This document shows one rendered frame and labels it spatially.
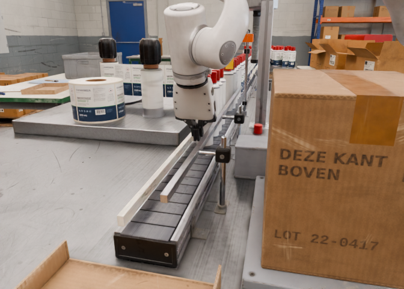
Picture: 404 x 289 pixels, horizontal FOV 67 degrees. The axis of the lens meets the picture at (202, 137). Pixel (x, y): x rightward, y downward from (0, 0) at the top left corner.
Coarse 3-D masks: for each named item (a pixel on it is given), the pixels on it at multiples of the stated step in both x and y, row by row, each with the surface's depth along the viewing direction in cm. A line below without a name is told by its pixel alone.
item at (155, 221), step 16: (240, 96) 163; (224, 128) 106; (192, 144) 90; (208, 160) 79; (192, 176) 70; (160, 192) 63; (176, 192) 63; (192, 192) 63; (144, 208) 57; (160, 208) 57; (176, 208) 57; (128, 224) 52; (144, 224) 52; (160, 224) 52; (176, 224) 52; (160, 240) 48
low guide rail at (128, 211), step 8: (192, 136) 88; (184, 144) 80; (176, 152) 75; (168, 160) 70; (176, 160) 74; (160, 168) 65; (168, 168) 69; (152, 176) 62; (160, 176) 64; (144, 184) 58; (152, 184) 59; (144, 192) 56; (136, 200) 53; (144, 200) 56; (128, 208) 50; (136, 208) 53; (120, 216) 48; (128, 216) 50; (120, 224) 49
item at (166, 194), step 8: (240, 88) 139; (232, 96) 119; (224, 112) 95; (216, 120) 85; (208, 136) 72; (200, 144) 66; (192, 152) 62; (192, 160) 59; (184, 168) 54; (176, 176) 51; (184, 176) 54; (168, 184) 48; (176, 184) 49; (168, 192) 46; (168, 200) 46
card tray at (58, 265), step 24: (48, 264) 46; (72, 264) 49; (96, 264) 49; (24, 288) 41; (48, 288) 45; (72, 288) 45; (96, 288) 45; (120, 288) 45; (144, 288) 45; (168, 288) 45; (192, 288) 45; (216, 288) 41
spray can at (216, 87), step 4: (212, 72) 90; (216, 72) 91; (212, 76) 91; (216, 76) 92; (212, 80) 91; (216, 80) 92; (216, 84) 92; (216, 88) 91; (216, 92) 92; (216, 96) 92; (216, 100) 92; (216, 104) 93; (216, 108) 93; (216, 112) 94; (216, 116) 94; (216, 128) 95; (216, 132) 96; (216, 136) 96
